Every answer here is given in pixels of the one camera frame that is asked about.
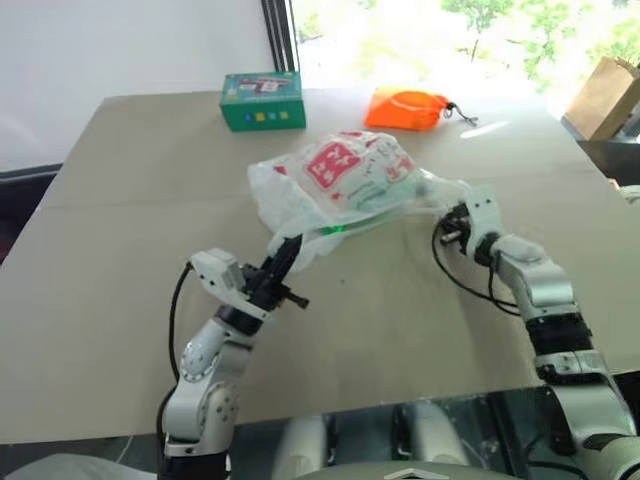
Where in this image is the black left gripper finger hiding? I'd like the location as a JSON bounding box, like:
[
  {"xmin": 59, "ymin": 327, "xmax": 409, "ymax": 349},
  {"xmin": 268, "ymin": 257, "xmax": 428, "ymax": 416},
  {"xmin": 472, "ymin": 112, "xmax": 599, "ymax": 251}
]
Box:
[
  {"xmin": 275, "ymin": 233, "xmax": 305, "ymax": 287},
  {"xmin": 259, "ymin": 234, "xmax": 297, "ymax": 284}
]

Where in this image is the grey robot torso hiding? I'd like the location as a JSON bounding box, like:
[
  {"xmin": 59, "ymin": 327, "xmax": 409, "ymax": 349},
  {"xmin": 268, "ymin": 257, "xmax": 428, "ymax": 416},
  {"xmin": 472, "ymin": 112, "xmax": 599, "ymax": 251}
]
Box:
[{"xmin": 304, "ymin": 458, "xmax": 506, "ymax": 480}]

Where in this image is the orange drawstring pouch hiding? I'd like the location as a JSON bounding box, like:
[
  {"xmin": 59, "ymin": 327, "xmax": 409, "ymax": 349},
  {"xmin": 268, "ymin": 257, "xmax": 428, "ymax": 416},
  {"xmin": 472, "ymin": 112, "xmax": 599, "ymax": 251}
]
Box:
[{"xmin": 363, "ymin": 85, "xmax": 479, "ymax": 133}]

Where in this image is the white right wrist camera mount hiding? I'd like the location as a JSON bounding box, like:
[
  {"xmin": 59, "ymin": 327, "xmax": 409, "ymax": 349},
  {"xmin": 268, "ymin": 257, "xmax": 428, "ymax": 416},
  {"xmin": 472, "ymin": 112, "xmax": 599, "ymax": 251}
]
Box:
[{"xmin": 460, "ymin": 183, "xmax": 502, "ymax": 251}]

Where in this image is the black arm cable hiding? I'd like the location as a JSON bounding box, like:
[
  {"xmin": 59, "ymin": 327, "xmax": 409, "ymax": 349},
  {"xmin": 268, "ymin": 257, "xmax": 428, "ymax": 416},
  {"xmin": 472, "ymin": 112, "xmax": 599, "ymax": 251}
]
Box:
[
  {"xmin": 155, "ymin": 259, "xmax": 202, "ymax": 451},
  {"xmin": 431, "ymin": 219, "xmax": 524, "ymax": 316}
]

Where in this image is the dark side table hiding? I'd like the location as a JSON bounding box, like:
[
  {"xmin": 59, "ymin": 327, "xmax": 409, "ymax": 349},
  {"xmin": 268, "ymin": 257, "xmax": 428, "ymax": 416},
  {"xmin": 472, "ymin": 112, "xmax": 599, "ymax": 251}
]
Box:
[{"xmin": 560, "ymin": 113, "xmax": 640, "ymax": 187}]

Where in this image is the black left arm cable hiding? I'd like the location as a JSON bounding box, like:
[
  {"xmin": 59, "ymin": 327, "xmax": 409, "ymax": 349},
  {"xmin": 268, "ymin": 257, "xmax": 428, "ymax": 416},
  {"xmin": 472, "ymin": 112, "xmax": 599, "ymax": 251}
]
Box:
[{"xmin": 155, "ymin": 259, "xmax": 202, "ymax": 451}]

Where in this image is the brown paper bag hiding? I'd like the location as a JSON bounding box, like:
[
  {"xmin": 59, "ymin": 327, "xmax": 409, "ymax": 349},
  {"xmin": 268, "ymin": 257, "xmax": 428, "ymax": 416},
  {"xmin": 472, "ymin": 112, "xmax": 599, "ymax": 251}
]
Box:
[{"xmin": 563, "ymin": 55, "xmax": 640, "ymax": 142}]

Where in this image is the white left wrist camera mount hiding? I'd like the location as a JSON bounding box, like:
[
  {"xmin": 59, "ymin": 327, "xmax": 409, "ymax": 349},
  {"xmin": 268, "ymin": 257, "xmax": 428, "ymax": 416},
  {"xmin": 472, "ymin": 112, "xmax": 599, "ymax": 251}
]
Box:
[{"xmin": 188, "ymin": 247, "xmax": 268, "ymax": 320}]

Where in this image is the silver rounded robot leg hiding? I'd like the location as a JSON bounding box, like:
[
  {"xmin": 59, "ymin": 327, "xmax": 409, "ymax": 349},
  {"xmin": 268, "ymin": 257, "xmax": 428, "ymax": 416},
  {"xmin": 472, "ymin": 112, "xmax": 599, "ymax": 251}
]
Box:
[
  {"xmin": 412, "ymin": 399, "xmax": 472, "ymax": 469},
  {"xmin": 277, "ymin": 414, "xmax": 329, "ymax": 480}
]

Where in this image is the brown cardboard table cover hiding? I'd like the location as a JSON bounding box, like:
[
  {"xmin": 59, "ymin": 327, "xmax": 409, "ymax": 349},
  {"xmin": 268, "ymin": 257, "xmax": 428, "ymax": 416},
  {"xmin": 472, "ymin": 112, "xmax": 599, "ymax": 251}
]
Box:
[{"xmin": 0, "ymin": 88, "xmax": 640, "ymax": 445}]

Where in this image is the translucent plastic bag red print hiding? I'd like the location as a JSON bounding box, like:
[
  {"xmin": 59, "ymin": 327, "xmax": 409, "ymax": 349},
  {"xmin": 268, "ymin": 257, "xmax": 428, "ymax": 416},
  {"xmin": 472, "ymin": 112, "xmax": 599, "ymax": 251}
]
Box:
[{"xmin": 246, "ymin": 129, "xmax": 474, "ymax": 274}]

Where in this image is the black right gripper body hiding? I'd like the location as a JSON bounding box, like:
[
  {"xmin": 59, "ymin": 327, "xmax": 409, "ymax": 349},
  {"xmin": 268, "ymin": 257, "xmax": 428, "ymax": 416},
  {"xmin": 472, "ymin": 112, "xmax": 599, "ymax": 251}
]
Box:
[{"xmin": 435, "ymin": 212, "xmax": 474, "ymax": 254}]

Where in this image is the black window frame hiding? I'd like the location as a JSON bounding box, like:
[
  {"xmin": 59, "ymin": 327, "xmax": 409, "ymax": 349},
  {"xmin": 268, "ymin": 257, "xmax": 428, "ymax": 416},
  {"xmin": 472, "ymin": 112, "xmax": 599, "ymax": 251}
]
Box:
[{"xmin": 259, "ymin": 0, "xmax": 302, "ymax": 74}]

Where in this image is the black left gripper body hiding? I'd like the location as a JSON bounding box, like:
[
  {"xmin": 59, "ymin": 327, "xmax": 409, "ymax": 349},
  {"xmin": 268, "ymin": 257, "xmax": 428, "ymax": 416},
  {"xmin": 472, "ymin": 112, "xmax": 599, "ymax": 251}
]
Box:
[{"xmin": 241, "ymin": 263, "xmax": 310, "ymax": 312}]

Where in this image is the green cardboard box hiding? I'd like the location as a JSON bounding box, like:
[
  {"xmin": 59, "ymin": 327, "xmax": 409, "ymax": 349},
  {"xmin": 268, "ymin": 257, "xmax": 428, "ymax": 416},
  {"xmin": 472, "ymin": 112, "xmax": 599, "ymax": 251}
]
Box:
[{"xmin": 218, "ymin": 70, "xmax": 308, "ymax": 133}]

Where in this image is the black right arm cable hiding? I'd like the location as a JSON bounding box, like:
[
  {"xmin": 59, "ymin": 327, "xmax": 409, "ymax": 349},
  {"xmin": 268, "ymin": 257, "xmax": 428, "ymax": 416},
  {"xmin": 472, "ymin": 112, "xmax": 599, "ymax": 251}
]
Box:
[{"xmin": 431, "ymin": 219, "xmax": 524, "ymax": 316}]

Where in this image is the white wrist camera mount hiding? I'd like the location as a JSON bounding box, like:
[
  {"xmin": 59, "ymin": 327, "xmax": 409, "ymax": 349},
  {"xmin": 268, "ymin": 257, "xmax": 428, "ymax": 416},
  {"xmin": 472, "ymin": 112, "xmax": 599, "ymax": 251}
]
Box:
[
  {"xmin": 460, "ymin": 183, "xmax": 502, "ymax": 251},
  {"xmin": 188, "ymin": 247, "xmax": 268, "ymax": 320}
]

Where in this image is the dark red-black object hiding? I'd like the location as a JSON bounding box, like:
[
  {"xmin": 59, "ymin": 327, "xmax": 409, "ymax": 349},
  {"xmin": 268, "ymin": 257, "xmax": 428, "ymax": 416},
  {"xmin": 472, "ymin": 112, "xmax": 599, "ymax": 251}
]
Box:
[{"xmin": 0, "ymin": 166, "xmax": 63, "ymax": 266}]

